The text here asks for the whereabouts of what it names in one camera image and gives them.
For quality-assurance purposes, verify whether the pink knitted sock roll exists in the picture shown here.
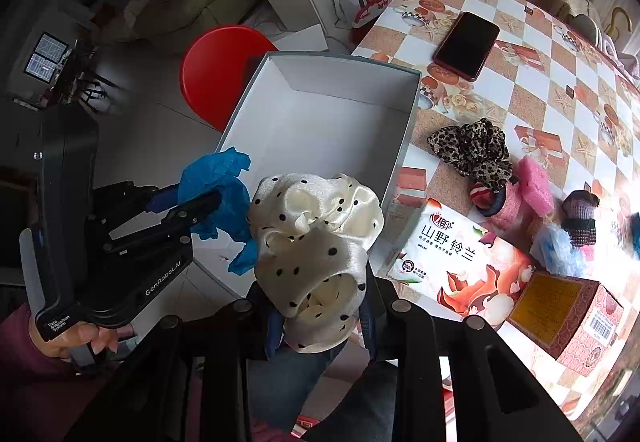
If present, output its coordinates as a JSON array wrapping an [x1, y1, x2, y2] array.
[[470, 182, 523, 231]]

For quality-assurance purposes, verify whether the black smartphone red case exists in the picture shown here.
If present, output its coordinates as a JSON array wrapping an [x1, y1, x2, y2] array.
[[433, 11, 500, 82]]

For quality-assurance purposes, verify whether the left hand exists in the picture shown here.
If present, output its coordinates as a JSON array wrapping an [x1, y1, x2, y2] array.
[[28, 319, 134, 360]]

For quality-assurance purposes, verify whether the cream polka dot scrunchie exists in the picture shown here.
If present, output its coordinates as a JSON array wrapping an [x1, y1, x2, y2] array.
[[248, 173, 384, 353]]

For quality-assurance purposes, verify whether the light blue fluffy puff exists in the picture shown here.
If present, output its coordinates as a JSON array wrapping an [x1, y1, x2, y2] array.
[[529, 223, 587, 277]]

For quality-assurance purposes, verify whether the red white broom head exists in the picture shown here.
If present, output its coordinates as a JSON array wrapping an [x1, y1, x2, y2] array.
[[352, 0, 390, 30]]

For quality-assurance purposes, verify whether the purple knitted hair band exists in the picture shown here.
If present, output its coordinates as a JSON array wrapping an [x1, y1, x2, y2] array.
[[561, 190, 600, 248]]

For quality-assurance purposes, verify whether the leopard print scrunchie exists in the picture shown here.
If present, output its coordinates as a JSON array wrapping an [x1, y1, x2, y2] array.
[[427, 117, 513, 191]]

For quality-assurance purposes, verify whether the blue glove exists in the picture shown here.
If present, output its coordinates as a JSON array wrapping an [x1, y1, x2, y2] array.
[[145, 147, 258, 275]]

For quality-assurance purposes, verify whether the white cardboard box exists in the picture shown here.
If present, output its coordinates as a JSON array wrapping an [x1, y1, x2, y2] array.
[[192, 50, 422, 299]]

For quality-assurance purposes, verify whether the pink foam sponge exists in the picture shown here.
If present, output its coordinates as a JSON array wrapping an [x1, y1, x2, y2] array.
[[516, 156, 554, 217]]

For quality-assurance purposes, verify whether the white tissue pack fox print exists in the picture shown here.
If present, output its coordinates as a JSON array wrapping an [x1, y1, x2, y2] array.
[[387, 199, 535, 329]]

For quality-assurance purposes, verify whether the red yellow cardboard box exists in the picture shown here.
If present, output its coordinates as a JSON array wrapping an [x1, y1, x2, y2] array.
[[508, 271, 624, 377]]

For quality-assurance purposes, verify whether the red round stool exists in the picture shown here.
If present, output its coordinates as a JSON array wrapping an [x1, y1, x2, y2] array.
[[180, 25, 277, 132]]

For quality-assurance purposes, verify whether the cream sofa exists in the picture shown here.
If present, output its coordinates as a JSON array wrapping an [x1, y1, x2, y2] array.
[[134, 0, 262, 54]]

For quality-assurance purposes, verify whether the checkered patterned tablecloth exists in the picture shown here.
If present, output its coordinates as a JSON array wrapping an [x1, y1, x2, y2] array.
[[349, 0, 640, 423]]

